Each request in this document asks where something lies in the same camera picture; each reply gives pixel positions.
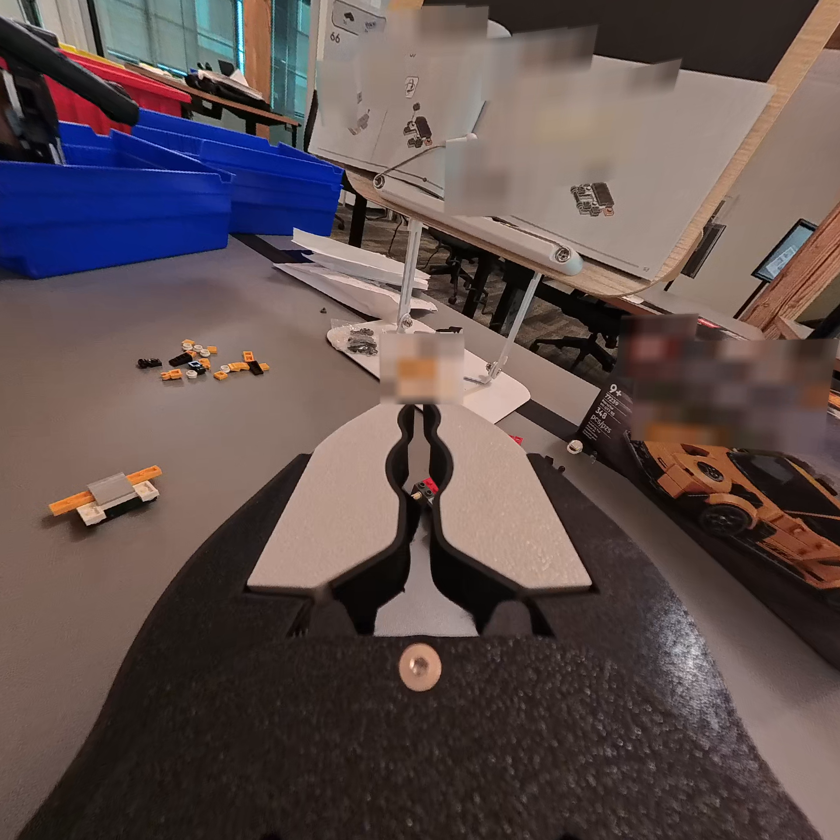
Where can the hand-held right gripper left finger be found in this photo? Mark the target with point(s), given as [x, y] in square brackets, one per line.
[328, 512]

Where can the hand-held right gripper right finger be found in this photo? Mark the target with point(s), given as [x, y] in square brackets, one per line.
[512, 518]

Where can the red black lego chassis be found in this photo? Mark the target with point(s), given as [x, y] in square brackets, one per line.
[425, 489]

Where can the pile of mixed small lego pieces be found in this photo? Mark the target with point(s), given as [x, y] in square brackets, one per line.
[250, 358]

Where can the lego set box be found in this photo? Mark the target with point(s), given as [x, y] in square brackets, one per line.
[722, 499]

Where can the orange white grey lego assembly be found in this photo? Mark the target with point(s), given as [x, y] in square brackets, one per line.
[115, 489]

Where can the lego instruction booklet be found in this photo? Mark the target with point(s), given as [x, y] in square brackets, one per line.
[709, 184]

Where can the yellow plastic bin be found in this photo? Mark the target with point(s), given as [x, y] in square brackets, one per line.
[75, 52]

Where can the red plastic bin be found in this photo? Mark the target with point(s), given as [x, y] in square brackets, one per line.
[131, 92]

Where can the wooden book stand white base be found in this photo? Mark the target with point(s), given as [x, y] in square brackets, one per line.
[505, 397]

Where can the clear bag of black parts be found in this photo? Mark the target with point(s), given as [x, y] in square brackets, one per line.
[358, 340]

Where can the black office chair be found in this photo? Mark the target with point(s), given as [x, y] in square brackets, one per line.
[459, 262]
[584, 334]

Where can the heap of black bags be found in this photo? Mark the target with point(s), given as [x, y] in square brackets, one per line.
[223, 88]

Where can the brown wooden desk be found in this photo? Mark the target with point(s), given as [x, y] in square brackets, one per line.
[249, 110]

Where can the white paper bag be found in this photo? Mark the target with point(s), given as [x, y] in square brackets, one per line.
[341, 289]
[354, 259]

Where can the wooden pillar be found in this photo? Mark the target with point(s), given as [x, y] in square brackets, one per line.
[800, 289]

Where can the flat monitor screen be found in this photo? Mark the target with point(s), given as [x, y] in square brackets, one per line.
[784, 253]

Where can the black wall device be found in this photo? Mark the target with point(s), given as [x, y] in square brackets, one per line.
[712, 249]

